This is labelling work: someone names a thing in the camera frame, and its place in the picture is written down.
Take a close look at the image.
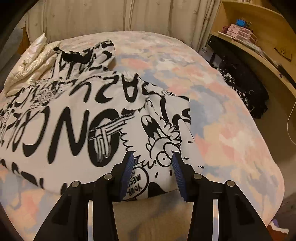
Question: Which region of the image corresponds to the white black graffiti print jacket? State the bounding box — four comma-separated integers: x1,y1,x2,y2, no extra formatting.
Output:
1,41,204,200

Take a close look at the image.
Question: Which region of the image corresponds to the pastel patterned bed cover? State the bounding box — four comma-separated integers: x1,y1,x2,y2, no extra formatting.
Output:
1,32,285,240

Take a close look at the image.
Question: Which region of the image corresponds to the black white patterned garment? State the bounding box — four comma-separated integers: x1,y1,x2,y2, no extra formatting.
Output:
217,64,269,119

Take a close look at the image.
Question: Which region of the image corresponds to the cream shiny puffer jacket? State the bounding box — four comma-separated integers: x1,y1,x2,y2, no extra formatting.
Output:
1,34,61,96

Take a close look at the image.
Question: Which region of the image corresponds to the dark grey bolster pillow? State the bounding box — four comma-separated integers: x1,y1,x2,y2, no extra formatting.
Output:
1,28,23,72

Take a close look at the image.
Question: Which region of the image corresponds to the wooden shelf desk unit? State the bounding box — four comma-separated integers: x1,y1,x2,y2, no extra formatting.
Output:
206,0,296,98

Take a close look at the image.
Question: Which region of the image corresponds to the small blue box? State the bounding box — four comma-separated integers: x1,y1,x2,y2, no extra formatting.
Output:
236,19,247,28

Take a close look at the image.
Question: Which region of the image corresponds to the beige patterned curtain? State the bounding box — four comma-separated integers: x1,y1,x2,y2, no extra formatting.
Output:
25,0,220,51

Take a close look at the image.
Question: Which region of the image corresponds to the white cable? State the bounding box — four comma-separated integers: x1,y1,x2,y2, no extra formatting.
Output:
286,99,296,145

